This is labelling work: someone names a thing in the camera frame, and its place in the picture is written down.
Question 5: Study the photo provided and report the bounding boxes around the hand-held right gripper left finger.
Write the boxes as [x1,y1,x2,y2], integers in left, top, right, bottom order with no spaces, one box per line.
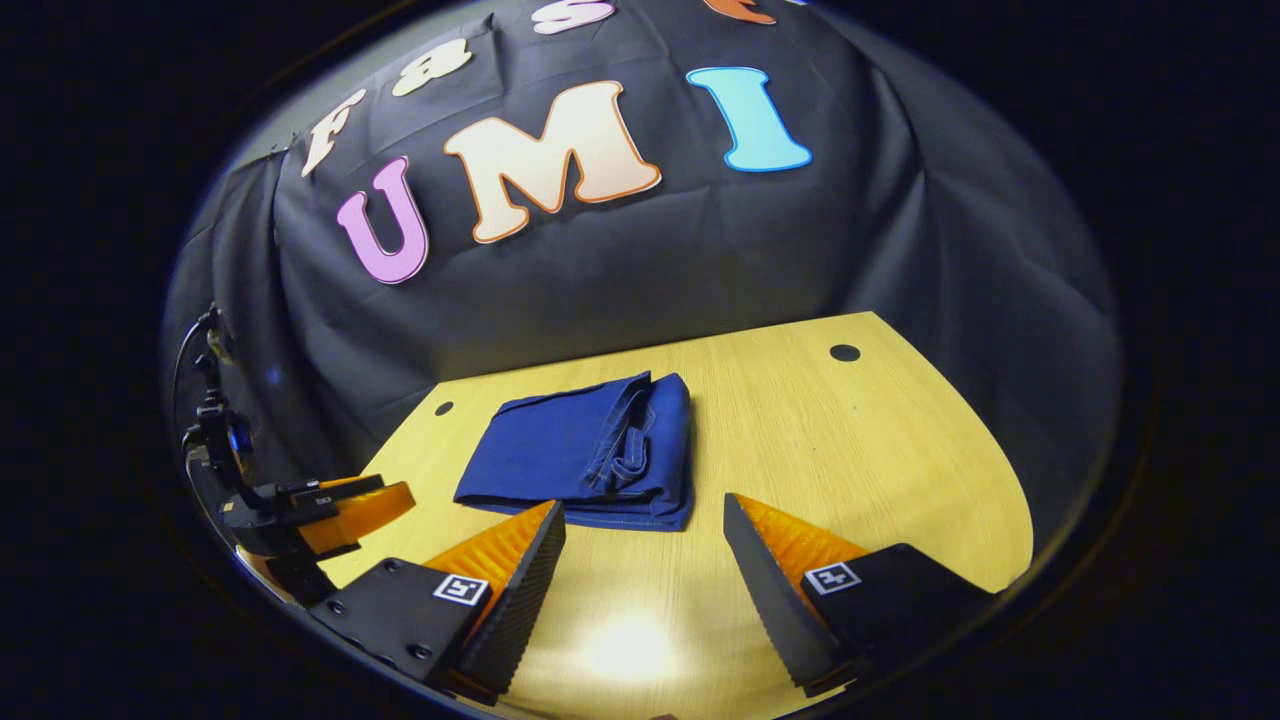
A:
[305,500,568,706]

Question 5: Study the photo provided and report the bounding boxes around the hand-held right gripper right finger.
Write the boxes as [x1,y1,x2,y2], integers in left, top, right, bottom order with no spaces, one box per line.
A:
[722,492,1001,699]

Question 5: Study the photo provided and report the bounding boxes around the blue denim jeans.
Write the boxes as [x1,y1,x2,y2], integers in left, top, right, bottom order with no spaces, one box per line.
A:
[453,371,694,533]

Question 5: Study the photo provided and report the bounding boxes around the black backdrop cloth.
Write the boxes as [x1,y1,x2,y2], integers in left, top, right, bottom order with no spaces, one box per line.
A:
[160,0,1121,561]

